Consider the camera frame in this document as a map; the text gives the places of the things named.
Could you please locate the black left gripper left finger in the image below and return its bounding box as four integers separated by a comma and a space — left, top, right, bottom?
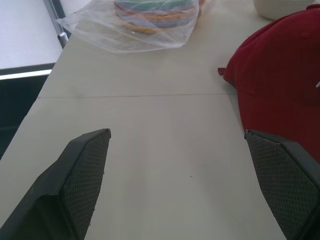
0, 128, 112, 240

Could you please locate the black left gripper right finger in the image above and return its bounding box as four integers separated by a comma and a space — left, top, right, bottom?
244, 129, 320, 240

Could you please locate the red baseball cap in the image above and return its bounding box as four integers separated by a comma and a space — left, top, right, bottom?
217, 3, 320, 163

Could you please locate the black panel with white strip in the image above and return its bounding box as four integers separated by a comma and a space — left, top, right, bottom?
0, 62, 55, 161

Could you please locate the clear plastic bag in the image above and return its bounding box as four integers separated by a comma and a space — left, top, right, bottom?
55, 0, 216, 54

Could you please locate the white bowl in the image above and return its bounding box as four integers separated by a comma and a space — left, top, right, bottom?
253, 0, 320, 21

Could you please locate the silver metal frame post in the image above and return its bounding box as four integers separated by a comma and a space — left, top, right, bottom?
43, 0, 69, 48

